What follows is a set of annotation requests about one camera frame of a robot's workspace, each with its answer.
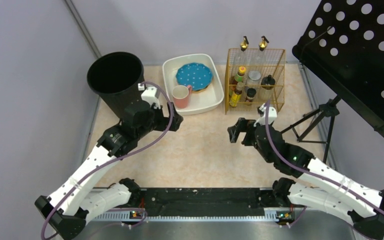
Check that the black tripod stand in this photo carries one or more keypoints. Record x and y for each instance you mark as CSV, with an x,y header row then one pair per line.
x,y
327,110

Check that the yellow polka dot plate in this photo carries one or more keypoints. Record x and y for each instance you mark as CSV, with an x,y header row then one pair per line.
x,y
202,89

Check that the blue polka dot plate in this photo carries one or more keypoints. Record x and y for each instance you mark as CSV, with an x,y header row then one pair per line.
x,y
195,74

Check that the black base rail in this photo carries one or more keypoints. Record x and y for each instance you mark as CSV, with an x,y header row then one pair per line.
x,y
158,204

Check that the black perforated panel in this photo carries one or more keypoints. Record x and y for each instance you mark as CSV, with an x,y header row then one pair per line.
x,y
343,45

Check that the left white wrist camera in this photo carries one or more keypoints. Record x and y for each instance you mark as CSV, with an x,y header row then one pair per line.
x,y
150,94

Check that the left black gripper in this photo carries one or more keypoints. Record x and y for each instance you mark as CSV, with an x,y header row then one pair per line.
x,y
171,116

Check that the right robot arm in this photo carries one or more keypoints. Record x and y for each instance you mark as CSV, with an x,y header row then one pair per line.
x,y
311,183

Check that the glass oil bottle gold spout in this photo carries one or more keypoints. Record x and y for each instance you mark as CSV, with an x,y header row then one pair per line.
x,y
261,55

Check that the gold wire rack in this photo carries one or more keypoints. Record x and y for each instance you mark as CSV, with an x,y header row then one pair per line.
x,y
274,65

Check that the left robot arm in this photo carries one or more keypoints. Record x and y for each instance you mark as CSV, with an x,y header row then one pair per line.
x,y
69,209

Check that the black round bin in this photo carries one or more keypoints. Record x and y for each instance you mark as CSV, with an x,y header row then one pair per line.
x,y
115,78

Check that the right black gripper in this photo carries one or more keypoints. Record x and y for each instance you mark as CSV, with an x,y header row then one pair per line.
x,y
245,133

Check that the glass bottle brown contents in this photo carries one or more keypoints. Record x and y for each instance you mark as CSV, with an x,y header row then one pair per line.
x,y
240,58

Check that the black lid glass jar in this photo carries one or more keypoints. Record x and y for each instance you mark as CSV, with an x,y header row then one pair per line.
x,y
267,87

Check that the white rectangular basin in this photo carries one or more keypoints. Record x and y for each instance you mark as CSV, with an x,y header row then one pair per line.
x,y
199,102

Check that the small yellow label bottle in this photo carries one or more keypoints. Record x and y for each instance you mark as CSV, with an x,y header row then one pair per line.
x,y
236,94

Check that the small black cap spice jar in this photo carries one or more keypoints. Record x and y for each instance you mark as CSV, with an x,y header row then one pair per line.
x,y
250,95

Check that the pink mug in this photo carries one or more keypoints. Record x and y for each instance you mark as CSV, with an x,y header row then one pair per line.
x,y
181,96

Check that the silver lid glass jar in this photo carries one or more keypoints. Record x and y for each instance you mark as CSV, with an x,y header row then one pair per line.
x,y
253,79

